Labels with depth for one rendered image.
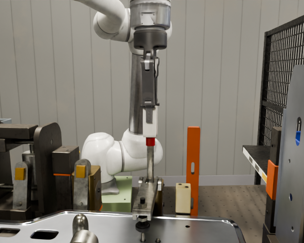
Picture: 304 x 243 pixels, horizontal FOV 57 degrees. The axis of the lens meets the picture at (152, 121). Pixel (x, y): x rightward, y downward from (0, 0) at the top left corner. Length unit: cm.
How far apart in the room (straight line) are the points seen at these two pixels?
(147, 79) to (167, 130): 260
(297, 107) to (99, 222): 46
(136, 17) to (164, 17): 6
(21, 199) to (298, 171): 63
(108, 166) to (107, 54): 195
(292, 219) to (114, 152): 92
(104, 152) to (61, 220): 66
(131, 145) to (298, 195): 92
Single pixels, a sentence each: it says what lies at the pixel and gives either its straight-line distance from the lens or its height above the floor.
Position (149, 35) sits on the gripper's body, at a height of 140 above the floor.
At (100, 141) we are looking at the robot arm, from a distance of 131.
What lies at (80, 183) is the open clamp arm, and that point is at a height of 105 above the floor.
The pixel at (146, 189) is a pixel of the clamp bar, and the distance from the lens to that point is 64.
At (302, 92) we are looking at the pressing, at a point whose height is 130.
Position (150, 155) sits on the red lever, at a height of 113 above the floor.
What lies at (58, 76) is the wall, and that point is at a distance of 322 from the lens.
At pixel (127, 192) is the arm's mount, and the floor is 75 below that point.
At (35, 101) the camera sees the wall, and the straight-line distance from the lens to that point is 331.
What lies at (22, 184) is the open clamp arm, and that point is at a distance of 79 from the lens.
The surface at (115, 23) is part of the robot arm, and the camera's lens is 102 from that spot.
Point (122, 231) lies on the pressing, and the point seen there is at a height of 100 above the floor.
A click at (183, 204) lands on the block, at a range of 68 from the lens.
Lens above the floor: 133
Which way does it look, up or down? 10 degrees down
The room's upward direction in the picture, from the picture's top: straight up
